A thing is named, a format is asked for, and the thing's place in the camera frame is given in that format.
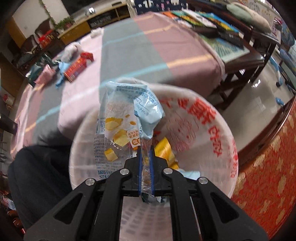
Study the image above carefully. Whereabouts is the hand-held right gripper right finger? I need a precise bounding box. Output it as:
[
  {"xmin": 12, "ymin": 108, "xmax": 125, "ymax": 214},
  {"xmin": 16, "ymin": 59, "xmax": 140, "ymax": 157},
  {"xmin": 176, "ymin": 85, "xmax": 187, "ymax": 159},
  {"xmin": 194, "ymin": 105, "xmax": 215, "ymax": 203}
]
[{"xmin": 150, "ymin": 148, "xmax": 269, "ymax": 241}]

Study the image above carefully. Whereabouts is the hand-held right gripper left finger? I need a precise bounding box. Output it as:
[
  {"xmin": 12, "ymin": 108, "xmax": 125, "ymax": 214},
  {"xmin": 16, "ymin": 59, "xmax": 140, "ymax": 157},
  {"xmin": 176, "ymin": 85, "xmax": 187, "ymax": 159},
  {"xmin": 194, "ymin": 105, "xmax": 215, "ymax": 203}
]
[{"xmin": 23, "ymin": 148, "xmax": 142, "ymax": 241}]

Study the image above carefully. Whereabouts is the yellow snack packet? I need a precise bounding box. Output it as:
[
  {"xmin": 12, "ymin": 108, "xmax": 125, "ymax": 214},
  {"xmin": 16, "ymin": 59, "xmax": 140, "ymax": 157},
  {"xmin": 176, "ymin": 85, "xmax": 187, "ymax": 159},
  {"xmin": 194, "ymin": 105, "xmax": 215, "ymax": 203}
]
[{"xmin": 154, "ymin": 138, "xmax": 179, "ymax": 170}]

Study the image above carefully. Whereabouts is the blue face mask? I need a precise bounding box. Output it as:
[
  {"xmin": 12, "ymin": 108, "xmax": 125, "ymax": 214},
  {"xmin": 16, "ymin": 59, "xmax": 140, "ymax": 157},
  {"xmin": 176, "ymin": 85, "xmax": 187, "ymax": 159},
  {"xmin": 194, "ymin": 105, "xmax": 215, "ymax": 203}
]
[
  {"xmin": 178, "ymin": 170, "xmax": 200, "ymax": 181},
  {"xmin": 55, "ymin": 61, "xmax": 71, "ymax": 88}
]

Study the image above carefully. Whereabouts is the clear blue bread wrapper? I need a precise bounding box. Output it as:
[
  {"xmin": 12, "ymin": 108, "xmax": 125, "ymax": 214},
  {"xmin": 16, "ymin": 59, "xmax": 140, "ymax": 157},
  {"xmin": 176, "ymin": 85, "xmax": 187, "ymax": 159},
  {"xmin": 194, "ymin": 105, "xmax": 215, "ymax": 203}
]
[{"xmin": 94, "ymin": 81, "xmax": 166, "ymax": 202}]

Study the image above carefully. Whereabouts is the white mesh bin with bag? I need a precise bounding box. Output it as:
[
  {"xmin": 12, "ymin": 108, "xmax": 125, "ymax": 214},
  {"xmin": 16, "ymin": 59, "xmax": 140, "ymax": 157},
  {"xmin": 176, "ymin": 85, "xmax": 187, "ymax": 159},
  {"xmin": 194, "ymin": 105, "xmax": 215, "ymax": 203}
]
[{"xmin": 69, "ymin": 77, "xmax": 239, "ymax": 241}]

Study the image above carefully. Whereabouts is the red floral sofa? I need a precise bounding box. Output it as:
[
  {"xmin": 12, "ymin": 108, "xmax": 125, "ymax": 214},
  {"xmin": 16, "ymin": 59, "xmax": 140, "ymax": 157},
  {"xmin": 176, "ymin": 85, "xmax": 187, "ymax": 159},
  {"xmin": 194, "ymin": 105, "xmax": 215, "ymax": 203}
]
[{"xmin": 231, "ymin": 96, "xmax": 296, "ymax": 232}]

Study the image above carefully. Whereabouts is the plaid tablecloth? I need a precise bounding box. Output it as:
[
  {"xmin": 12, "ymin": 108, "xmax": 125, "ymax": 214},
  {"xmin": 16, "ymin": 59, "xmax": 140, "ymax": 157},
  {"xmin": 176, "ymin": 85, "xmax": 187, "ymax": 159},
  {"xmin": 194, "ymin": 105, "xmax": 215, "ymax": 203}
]
[{"xmin": 9, "ymin": 10, "xmax": 226, "ymax": 163}]

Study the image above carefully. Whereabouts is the red striped carton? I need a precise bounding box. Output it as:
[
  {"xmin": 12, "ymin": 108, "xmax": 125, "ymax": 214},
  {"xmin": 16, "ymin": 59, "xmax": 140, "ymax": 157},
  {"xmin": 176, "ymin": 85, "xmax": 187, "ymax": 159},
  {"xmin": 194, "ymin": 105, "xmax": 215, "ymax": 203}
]
[{"xmin": 64, "ymin": 58, "xmax": 87, "ymax": 82}]

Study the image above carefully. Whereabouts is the pink plastic bag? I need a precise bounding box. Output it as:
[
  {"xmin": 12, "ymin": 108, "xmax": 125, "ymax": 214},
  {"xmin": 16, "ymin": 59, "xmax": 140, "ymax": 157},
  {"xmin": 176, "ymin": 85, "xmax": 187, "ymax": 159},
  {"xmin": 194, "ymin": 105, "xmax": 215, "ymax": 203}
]
[{"xmin": 35, "ymin": 64, "xmax": 56, "ymax": 84}]

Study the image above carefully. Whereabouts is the white crumpled plastic bag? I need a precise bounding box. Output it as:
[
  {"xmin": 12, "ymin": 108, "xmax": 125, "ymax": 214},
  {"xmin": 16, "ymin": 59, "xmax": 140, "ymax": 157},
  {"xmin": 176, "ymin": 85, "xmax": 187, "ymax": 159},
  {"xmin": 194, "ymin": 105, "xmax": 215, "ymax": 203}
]
[{"xmin": 62, "ymin": 43, "xmax": 82, "ymax": 61}]

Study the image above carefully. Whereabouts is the black thermos bottle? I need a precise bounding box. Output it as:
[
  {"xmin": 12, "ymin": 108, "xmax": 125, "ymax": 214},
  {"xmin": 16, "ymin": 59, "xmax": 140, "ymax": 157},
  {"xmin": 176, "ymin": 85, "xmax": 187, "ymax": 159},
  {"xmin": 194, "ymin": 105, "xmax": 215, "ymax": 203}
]
[{"xmin": 0, "ymin": 113, "xmax": 18, "ymax": 135}]

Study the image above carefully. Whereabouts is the dark wooden coffee table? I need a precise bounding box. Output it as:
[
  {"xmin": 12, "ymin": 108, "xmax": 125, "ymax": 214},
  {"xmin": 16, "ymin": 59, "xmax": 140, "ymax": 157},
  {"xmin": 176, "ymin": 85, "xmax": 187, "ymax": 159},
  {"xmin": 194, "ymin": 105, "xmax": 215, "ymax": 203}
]
[{"xmin": 162, "ymin": 0, "xmax": 281, "ymax": 110}]

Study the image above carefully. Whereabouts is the dark green tissue pack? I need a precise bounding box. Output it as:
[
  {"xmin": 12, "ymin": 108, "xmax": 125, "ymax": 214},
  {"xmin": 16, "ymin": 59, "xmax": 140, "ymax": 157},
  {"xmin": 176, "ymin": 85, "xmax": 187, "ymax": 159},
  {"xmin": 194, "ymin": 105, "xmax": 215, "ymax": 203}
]
[{"xmin": 27, "ymin": 64, "xmax": 44, "ymax": 87}]

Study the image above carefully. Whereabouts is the red paper bag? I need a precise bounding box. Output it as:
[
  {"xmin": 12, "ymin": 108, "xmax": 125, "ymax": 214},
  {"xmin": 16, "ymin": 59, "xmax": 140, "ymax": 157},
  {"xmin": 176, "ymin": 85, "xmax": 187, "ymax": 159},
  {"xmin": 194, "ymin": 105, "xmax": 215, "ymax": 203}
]
[{"xmin": 2, "ymin": 94, "xmax": 15, "ymax": 105}]

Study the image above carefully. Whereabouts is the yellow wooden tv cabinet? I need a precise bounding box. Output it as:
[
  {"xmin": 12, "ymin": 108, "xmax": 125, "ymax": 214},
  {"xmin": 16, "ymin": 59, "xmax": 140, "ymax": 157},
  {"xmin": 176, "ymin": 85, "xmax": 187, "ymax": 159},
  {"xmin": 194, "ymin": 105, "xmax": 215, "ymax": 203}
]
[{"xmin": 58, "ymin": 3, "xmax": 131, "ymax": 39}]

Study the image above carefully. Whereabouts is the black audio receiver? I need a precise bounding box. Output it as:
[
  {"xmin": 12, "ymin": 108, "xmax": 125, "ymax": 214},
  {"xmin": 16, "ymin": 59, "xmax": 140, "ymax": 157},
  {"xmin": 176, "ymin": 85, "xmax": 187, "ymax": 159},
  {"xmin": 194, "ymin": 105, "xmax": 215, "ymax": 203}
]
[{"xmin": 88, "ymin": 14, "xmax": 111, "ymax": 28}]

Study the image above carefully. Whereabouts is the orange picture book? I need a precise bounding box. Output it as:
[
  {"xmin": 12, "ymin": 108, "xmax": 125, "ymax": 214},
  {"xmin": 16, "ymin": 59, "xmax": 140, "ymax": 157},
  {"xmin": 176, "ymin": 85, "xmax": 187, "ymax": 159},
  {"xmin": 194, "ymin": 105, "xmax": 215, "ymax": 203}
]
[{"xmin": 162, "ymin": 11, "xmax": 183, "ymax": 21}]

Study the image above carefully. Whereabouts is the dark bag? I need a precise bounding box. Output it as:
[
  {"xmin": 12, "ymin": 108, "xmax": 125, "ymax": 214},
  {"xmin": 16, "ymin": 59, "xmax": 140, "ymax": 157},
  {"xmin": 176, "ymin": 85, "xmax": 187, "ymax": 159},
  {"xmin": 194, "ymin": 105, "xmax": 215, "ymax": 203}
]
[{"xmin": 17, "ymin": 52, "xmax": 35, "ymax": 67}]

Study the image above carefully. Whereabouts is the red gift box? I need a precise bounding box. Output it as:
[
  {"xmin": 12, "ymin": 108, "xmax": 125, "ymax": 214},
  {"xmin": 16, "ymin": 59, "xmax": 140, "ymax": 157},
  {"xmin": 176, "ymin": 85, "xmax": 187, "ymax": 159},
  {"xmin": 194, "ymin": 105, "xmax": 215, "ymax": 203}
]
[{"xmin": 38, "ymin": 31, "xmax": 58, "ymax": 47}]

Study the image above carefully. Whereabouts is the potted green plant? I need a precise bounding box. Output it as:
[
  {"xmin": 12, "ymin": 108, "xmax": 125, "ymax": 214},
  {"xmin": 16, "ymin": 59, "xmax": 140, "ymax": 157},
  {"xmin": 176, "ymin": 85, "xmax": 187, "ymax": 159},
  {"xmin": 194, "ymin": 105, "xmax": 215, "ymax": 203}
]
[{"xmin": 54, "ymin": 17, "xmax": 75, "ymax": 34}]

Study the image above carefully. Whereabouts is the blue and white baby fence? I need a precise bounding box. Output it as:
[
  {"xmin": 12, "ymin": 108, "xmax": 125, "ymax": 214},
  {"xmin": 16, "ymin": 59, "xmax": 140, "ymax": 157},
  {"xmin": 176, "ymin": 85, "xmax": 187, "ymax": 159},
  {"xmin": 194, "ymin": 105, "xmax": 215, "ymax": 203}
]
[{"xmin": 134, "ymin": 0, "xmax": 188, "ymax": 12}]

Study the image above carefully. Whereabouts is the dark wooden chair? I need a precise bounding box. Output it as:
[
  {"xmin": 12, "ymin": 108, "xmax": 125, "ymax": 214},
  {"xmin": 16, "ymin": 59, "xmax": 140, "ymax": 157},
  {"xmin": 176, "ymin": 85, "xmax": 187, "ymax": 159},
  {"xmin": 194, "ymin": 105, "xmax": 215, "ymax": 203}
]
[
  {"xmin": 35, "ymin": 19, "xmax": 58, "ymax": 47},
  {"xmin": 7, "ymin": 35, "xmax": 40, "ymax": 70}
]

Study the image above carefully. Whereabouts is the grey green cushion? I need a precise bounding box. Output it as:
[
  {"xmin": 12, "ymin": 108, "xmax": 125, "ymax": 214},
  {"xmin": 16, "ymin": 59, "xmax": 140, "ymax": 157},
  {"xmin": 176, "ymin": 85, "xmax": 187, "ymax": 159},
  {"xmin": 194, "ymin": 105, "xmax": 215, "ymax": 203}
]
[{"xmin": 226, "ymin": 2, "xmax": 273, "ymax": 33}]

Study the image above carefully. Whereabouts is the blue office chair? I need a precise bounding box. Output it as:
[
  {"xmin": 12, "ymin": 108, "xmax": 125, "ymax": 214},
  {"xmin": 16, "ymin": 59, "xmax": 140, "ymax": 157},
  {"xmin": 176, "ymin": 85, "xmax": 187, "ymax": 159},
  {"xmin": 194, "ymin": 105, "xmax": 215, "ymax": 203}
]
[{"xmin": 269, "ymin": 20, "xmax": 296, "ymax": 88}]

